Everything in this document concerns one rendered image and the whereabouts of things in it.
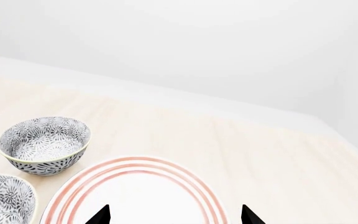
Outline black and white floral bowl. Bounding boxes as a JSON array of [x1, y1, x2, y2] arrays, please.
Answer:
[[0, 116, 92, 177], [0, 174, 38, 224]]

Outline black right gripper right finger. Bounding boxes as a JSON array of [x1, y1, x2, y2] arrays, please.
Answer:
[[241, 203, 267, 224]]

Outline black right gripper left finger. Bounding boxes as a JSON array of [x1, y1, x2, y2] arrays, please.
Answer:
[[85, 203, 111, 224]]

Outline white plate with red rings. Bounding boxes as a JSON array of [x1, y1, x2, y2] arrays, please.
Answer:
[[39, 155, 231, 224]]

